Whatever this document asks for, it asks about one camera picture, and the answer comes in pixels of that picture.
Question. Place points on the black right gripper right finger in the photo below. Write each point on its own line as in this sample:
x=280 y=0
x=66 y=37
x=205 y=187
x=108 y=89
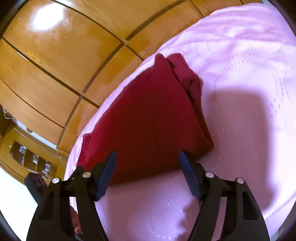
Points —
x=243 y=219

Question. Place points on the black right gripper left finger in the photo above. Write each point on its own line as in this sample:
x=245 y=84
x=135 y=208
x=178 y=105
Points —
x=52 y=218

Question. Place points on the dark red small garment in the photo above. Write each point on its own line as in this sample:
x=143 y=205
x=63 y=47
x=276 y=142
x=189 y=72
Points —
x=155 y=118

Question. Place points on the person's left hand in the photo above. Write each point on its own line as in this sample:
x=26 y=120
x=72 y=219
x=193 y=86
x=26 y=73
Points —
x=75 y=221

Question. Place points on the wooden shelf with items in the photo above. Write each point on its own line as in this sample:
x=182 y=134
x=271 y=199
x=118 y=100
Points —
x=22 y=154

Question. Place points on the wooden panelled wardrobe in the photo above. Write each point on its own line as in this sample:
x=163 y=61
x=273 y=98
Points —
x=60 y=60

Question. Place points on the pink quilted bedspread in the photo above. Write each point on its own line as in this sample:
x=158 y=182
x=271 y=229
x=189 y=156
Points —
x=245 y=57

